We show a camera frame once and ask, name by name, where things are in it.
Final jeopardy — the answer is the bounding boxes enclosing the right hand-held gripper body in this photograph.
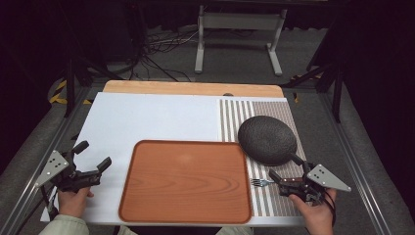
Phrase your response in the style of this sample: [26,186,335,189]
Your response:
[278,163,352,206]

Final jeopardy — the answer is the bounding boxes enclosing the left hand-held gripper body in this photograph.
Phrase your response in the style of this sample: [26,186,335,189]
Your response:
[34,150,103,194]

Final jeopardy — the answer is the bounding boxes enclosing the metal fork with brown handle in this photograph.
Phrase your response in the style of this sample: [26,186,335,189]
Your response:
[250,176,306,189]

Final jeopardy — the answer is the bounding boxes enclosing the person's left hand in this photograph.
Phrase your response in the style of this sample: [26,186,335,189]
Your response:
[57,186,95,219]

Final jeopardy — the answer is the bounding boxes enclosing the person's right hand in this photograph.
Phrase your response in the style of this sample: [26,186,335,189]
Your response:
[288,188,338,235]

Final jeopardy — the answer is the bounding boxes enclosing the dark grey oval plate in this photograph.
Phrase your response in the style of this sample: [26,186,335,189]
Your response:
[237,115,299,167]

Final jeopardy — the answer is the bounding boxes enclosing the striped placemat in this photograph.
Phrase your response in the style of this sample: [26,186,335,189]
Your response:
[217,98,308,218]

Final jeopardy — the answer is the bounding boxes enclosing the white mat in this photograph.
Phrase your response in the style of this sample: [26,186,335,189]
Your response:
[40,92,306,228]

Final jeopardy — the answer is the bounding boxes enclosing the black tripod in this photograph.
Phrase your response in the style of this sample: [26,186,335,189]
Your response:
[63,48,125,118]

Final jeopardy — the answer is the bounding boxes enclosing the brown wooden tray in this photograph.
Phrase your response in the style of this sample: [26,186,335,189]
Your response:
[117,139,254,225]

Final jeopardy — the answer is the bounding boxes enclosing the black stand legs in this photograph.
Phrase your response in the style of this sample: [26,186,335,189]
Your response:
[282,48,346,124]

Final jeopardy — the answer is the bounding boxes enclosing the grey metal stand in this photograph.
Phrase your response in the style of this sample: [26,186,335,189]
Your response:
[194,4,289,77]

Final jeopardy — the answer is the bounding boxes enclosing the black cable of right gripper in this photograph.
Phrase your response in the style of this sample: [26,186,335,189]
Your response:
[321,190,338,227]

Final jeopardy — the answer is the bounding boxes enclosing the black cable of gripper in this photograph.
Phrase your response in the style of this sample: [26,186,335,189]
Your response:
[321,190,338,227]
[40,185,59,218]

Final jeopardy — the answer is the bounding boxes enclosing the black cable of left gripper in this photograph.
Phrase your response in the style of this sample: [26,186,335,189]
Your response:
[40,185,59,218]

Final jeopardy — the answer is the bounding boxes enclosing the aluminium rail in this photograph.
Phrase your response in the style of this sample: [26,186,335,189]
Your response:
[0,86,94,235]
[321,92,392,235]

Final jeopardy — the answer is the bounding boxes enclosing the bundle of floor cables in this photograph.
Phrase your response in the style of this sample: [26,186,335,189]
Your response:
[128,25,200,82]

